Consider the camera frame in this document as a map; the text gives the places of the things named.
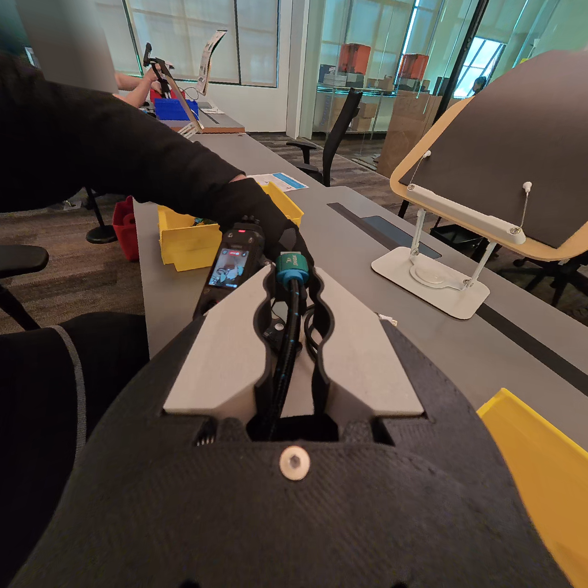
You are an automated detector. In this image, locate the black chair armrest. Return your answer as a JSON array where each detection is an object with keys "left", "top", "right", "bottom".
[{"left": 0, "top": 245, "right": 50, "bottom": 331}]

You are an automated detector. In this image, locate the orange resin printer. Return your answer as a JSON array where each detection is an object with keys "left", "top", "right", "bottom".
[
  {"left": 399, "top": 54, "right": 430, "bottom": 80},
  {"left": 338, "top": 43, "right": 372, "bottom": 74}
]

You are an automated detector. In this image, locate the person's left hand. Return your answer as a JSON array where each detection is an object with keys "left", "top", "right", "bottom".
[{"left": 213, "top": 177, "right": 317, "bottom": 281}]

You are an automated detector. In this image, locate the large cardboard box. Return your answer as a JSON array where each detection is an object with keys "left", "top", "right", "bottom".
[{"left": 377, "top": 89, "right": 445, "bottom": 179}]

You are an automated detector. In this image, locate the black mesh office chair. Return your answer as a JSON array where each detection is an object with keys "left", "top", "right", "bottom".
[{"left": 286, "top": 87, "right": 364, "bottom": 187}]

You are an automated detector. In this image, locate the teal desk hatch cover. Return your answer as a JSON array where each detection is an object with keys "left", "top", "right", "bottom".
[{"left": 360, "top": 213, "right": 443, "bottom": 260}]

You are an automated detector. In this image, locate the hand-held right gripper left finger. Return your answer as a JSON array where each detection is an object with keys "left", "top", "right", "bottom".
[{"left": 162, "top": 265, "right": 276, "bottom": 428}]

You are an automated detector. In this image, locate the yellow plastic bin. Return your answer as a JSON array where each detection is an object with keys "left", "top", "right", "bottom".
[
  {"left": 477, "top": 387, "right": 588, "bottom": 588},
  {"left": 157, "top": 180, "right": 305, "bottom": 273}
]

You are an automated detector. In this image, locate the black braided hdmi cable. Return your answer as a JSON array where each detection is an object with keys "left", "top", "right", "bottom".
[{"left": 255, "top": 250, "right": 309, "bottom": 439}]

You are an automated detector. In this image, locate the white stand with wooden board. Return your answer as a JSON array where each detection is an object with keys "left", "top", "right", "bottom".
[{"left": 371, "top": 50, "right": 588, "bottom": 321}]

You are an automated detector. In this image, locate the blue plastic bin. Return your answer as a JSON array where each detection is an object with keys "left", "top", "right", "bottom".
[{"left": 154, "top": 98, "right": 199, "bottom": 121}]

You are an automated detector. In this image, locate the black hdmi switch box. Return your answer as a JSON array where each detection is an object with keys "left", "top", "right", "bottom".
[{"left": 266, "top": 301, "right": 301, "bottom": 356}]

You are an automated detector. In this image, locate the black vertical pole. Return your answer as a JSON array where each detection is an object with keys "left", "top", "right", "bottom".
[{"left": 397, "top": 0, "right": 491, "bottom": 219}]

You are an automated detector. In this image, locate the printed paper strip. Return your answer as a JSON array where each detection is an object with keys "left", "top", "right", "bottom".
[{"left": 198, "top": 30, "right": 228, "bottom": 97}]

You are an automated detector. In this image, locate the black floor stand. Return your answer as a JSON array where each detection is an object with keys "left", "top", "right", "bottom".
[{"left": 85, "top": 186, "right": 118, "bottom": 244}]

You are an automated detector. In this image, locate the white blue paper sheet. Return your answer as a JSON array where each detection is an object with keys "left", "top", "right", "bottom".
[{"left": 247, "top": 171, "right": 309, "bottom": 191}]

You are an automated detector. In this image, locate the red storage bin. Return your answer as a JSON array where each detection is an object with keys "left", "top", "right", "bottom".
[{"left": 112, "top": 197, "right": 141, "bottom": 262}]

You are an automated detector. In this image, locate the wooden side desk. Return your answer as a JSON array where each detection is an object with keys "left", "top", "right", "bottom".
[{"left": 172, "top": 108, "right": 246, "bottom": 135}]

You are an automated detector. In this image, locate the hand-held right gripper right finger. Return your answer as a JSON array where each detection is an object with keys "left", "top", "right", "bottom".
[{"left": 311, "top": 266, "right": 425, "bottom": 428}]

